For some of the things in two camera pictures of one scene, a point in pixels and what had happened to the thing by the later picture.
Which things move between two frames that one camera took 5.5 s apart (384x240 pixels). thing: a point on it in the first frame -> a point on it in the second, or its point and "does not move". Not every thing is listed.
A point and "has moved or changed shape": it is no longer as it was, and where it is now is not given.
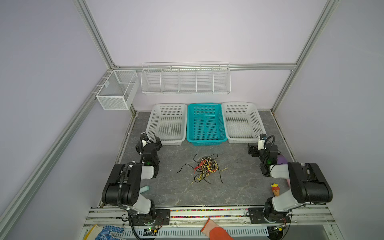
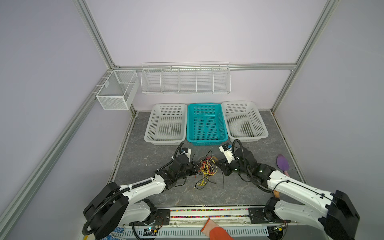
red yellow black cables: (205, 167) has moved or changed shape
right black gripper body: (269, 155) -> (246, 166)
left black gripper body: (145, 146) -> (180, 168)
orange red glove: (215, 232) does not move
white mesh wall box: (119, 90) does not move
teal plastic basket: (205, 124) does not move
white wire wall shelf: (186, 78) does not move
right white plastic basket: (243, 123) does not move
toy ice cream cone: (275, 189) does not move
